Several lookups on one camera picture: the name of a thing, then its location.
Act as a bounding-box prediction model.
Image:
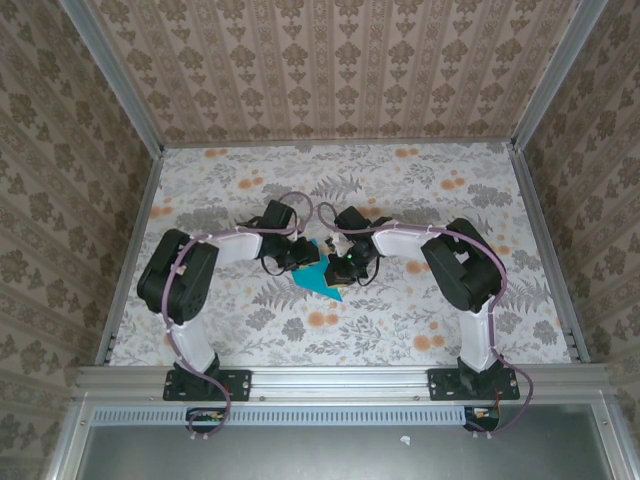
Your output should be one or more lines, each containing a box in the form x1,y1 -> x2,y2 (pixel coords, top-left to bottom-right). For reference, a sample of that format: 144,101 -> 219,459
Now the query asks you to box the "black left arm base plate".
163,368 -> 252,402

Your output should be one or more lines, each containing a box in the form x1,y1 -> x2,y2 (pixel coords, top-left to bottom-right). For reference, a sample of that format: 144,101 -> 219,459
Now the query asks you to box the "grey slotted cable duct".
92,405 -> 469,427

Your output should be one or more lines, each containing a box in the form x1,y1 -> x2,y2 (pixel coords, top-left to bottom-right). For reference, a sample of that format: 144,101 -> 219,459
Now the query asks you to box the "floral patterned table cover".
107,142 -> 574,367

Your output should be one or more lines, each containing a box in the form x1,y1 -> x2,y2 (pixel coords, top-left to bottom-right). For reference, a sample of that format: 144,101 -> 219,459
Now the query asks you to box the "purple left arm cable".
162,191 -> 315,441

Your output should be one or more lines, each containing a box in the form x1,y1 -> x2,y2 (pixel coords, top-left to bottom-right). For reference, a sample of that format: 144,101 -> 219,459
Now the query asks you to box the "aluminium corner post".
58,0 -> 166,154
510,0 -> 610,151

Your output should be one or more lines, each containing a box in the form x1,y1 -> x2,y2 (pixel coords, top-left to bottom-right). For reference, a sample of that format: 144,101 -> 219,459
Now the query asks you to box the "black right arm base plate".
427,368 -> 521,401

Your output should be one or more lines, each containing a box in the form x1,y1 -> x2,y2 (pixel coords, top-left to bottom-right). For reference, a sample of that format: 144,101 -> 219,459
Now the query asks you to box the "aluminium cross rail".
74,363 -> 609,402

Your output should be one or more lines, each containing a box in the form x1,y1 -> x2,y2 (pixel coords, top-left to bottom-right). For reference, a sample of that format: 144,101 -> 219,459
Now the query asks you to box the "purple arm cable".
162,191 -> 315,441
316,201 -> 534,441

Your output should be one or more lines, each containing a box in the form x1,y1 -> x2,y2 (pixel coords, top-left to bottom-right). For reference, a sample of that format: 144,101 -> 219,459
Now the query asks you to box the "small wired electronics board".
463,405 -> 502,432
185,406 -> 229,435

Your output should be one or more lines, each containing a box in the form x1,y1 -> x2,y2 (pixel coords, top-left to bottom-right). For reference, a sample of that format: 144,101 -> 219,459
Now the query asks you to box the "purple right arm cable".
316,201 -> 534,441

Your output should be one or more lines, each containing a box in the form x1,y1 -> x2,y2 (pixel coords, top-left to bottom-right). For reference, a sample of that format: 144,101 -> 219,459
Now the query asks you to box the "aluminium lower frame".
44,392 -> 634,480

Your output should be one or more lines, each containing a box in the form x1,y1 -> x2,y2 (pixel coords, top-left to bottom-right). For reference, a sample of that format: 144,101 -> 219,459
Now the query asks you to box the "grey metal sheet panel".
74,403 -> 619,480

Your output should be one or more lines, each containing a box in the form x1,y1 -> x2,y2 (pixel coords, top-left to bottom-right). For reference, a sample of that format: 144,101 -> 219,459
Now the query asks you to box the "blue paper sheet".
291,238 -> 346,304

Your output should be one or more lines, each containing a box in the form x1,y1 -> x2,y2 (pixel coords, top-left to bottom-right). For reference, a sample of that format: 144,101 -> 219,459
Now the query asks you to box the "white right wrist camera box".
325,230 -> 350,257

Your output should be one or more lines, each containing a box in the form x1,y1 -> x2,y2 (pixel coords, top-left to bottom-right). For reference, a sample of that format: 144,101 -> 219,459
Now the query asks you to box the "aluminium side rail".
94,147 -> 166,366
508,142 -> 592,365

